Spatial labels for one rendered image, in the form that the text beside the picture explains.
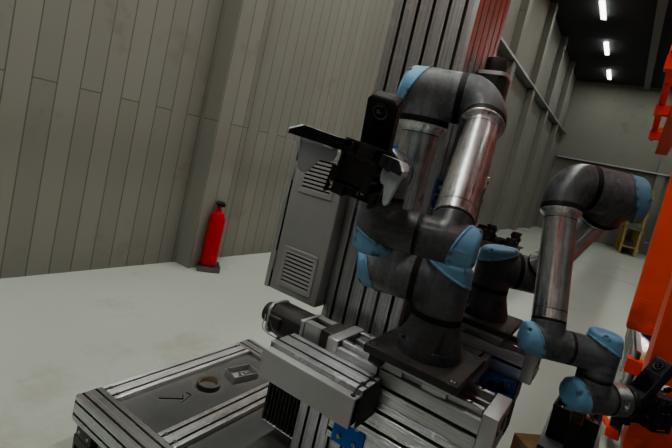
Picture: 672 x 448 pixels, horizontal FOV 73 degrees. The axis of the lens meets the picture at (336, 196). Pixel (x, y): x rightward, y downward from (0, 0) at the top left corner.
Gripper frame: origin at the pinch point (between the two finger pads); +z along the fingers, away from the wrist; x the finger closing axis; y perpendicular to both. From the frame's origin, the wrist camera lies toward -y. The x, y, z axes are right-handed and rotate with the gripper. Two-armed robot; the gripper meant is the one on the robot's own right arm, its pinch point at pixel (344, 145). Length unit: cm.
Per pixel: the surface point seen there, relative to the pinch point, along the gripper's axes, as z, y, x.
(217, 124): -269, 29, 195
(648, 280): -294, 20, -133
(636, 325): -293, 51, -138
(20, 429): -66, 139, 99
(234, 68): -275, -18, 200
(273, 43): -334, -54, 208
